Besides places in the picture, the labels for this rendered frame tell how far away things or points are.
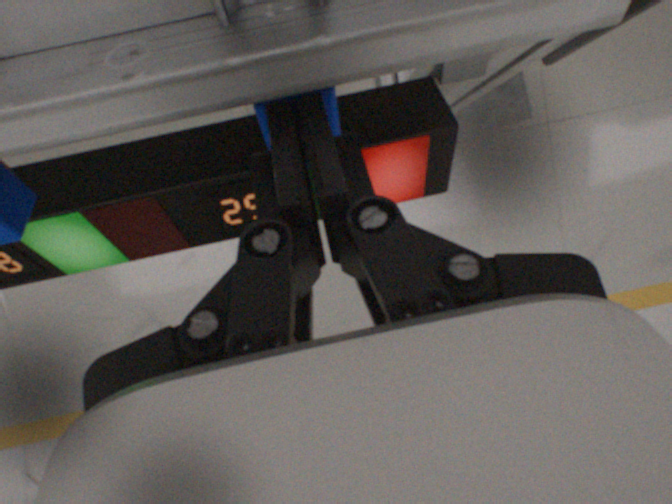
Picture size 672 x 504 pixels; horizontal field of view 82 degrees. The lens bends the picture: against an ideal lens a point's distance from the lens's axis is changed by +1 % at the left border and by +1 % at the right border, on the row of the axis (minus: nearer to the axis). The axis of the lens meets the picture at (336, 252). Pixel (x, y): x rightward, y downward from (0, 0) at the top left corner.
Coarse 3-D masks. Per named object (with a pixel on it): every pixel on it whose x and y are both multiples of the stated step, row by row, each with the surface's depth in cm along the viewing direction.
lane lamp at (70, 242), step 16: (32, 224) 15; (48, 224) 15; (64, 224) 15; (80, 224) 16; (32, 240) 16; (48, 240) 16; (64, 240) 16; (80, 240) 16; (96, 240) 17; (48, 256) 17; (64, 256) 17; (80, 256) 17; (96, 256) 17; (112, 256) 18
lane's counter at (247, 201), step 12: (252, 180) 15; (204, 192) 15; (216, 192) 16; (228, 192) 16; (240, 192) 16; (252, 192) 16; (204, 204) 16; (216, 204) 16; (228, 204) 16; (240, 204) 16; (252, 204) 16; (216, 216) 17; (228, 216) 17; (240, 216) 17; (252, 216) 17; (228, 228) 17; (240, 228) 18
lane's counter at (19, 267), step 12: (0, 252) 16; (12, 252) 16; (0, 264) 17; (12, 264) 17; (24, 264) 17; (36, 264) 17; (0, 276) 17; (12, 276) 17; (24, 276) 18; (36, 276) 18
